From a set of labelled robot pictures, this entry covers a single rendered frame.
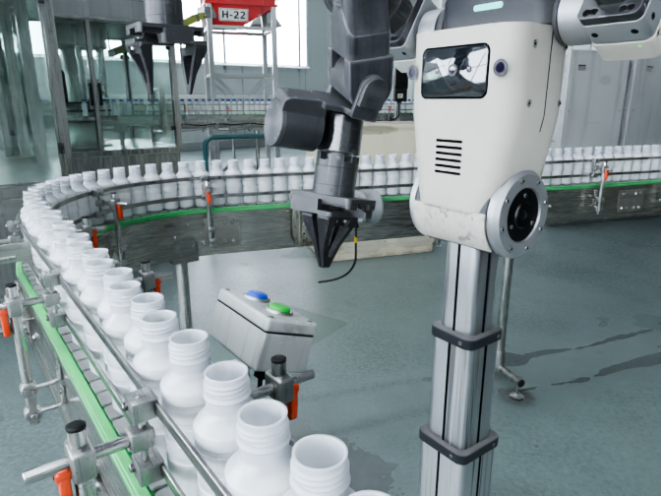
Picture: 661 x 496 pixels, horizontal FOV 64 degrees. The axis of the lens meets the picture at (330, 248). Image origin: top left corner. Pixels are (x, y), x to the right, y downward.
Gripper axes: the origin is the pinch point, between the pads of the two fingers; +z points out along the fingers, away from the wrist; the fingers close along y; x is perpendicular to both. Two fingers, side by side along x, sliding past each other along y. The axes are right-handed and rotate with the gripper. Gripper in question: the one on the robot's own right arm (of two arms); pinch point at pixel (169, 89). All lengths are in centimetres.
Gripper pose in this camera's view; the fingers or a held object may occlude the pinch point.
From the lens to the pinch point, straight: 90.3
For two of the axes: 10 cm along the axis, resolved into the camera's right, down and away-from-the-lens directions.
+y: -8.0, 1.7, -5.8
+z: 0.0, 9.6, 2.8
